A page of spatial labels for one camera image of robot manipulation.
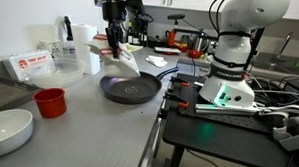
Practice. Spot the dark nonstick frying pan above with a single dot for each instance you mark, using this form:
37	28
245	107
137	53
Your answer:
129	89

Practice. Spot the white towel red stripes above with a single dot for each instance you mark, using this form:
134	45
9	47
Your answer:
126	67

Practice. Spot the small red bowl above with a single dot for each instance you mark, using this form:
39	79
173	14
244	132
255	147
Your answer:
194	54

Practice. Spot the white first aid kit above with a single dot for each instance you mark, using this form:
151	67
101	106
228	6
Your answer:
30	64

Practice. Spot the dark brown tray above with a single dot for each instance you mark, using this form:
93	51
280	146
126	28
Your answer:
5	95

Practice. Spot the steel kettle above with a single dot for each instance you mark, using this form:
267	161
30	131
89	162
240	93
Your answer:
200	43

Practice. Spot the steel sink faucet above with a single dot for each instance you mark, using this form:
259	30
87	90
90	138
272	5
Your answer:
281	48

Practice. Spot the clear plastic container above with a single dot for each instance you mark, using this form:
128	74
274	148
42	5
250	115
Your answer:
61	73

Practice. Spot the black clamp orange tip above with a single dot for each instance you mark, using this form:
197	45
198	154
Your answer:
179	82
175	98

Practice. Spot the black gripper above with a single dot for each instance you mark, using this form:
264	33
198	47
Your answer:
115	25

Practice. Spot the black robot table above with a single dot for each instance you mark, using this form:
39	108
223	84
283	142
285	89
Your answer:
220	142

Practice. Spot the white paper towel roll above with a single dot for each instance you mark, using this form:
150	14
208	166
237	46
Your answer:
89	44

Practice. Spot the white patterned box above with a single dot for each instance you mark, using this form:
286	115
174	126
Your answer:
50	48

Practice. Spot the spray bottle black trigger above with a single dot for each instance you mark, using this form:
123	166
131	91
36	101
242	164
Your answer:
69	45

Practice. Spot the crumpled white napkin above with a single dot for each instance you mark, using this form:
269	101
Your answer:
156	61

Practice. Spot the black perforated breadboard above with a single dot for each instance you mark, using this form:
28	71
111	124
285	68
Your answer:
192	95

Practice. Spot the dark wine bottles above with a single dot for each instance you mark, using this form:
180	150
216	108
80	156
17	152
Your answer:
137	36

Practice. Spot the yellow patterned cloth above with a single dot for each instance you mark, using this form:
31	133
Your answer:
134	48

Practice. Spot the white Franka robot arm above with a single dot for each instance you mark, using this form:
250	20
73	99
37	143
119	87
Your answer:
233	63

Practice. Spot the white plate red rim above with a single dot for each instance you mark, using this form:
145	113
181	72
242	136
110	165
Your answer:
167	50

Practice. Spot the white upper cabinet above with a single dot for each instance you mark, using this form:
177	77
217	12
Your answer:
189	1

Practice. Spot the aluminium rail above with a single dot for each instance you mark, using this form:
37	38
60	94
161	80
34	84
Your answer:
228	109

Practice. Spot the red plastic cup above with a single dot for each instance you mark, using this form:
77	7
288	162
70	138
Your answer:
50	103

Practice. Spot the red kettle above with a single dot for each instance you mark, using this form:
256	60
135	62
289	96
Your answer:
171	38

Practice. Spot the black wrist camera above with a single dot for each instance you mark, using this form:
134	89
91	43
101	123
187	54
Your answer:
135	6

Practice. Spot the white ceramic bowl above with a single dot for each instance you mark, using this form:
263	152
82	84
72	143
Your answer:
6	132

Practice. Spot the grey controller device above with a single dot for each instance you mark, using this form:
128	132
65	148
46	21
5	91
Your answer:
292	135

